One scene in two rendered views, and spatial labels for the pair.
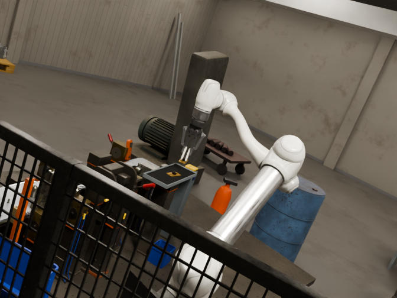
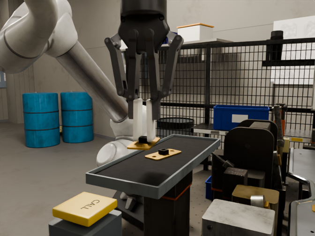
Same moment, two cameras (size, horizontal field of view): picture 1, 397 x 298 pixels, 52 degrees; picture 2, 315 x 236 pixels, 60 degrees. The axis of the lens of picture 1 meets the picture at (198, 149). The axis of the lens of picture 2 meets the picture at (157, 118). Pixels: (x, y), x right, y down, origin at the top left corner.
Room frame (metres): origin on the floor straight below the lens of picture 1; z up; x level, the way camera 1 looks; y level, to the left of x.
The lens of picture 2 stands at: (2.54, 0.14, 1.32)
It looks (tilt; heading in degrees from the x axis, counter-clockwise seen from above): 8 degrees down; 188
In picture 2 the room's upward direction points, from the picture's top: straight up
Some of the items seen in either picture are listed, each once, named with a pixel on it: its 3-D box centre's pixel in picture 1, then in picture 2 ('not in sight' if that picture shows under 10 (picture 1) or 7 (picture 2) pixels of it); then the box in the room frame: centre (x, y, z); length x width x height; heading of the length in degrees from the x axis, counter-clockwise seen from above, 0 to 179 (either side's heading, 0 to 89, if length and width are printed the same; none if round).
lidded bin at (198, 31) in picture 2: not in sight; (195, 34); (-1.41, 0.09, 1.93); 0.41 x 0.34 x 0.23; 55
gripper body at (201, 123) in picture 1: (195, 126); (143, 23); (2.09, 0.05, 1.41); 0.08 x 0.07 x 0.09; 85
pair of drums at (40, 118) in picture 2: not in sight; (60, 117); (-2.75, -2.70, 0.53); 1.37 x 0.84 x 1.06; 145
